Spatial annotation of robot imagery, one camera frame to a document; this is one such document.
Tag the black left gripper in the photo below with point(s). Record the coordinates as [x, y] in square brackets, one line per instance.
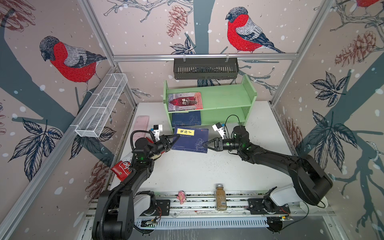
[164, 142]

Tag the black hanging basket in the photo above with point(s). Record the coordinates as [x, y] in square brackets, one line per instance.
[206, 69]

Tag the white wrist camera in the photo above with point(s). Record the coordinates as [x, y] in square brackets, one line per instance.
[218, 127]
[156, 130]

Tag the green wooden shelf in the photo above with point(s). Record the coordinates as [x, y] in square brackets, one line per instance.
[224, 103]

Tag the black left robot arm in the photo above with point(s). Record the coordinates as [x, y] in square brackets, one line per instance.
[115, 215]

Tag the aluminium rail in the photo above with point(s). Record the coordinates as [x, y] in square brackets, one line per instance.
[203, 204]

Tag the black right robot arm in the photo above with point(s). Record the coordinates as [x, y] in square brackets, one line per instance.
[309, 184]

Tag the blue book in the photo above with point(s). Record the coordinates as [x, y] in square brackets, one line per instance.
[186, 119]
[191, 139]

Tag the pink case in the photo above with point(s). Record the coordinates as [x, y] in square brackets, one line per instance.
[141, 123]

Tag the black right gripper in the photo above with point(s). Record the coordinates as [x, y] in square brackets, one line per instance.
[218, 144]

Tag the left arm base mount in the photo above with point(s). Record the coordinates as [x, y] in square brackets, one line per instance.
[146, 204]

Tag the red snack bag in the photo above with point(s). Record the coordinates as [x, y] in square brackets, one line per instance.
[121, 169]

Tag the pink Hamlet book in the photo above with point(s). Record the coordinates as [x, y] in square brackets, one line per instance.
[185, 101]

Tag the white cup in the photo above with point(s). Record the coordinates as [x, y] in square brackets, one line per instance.
[323, 204]

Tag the spice jar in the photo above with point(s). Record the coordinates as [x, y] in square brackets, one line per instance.
[221, 201]

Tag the pink small toy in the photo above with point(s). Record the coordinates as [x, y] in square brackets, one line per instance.
[181, 197]

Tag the white wire mesh basket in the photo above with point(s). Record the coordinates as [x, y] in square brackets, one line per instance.
[100, 110]

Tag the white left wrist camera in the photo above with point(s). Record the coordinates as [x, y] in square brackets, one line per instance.
[156, 130]

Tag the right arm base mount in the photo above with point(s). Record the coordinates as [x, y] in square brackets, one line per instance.
[265, 205]

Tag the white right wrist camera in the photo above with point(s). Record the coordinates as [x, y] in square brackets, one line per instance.
[218, 127]

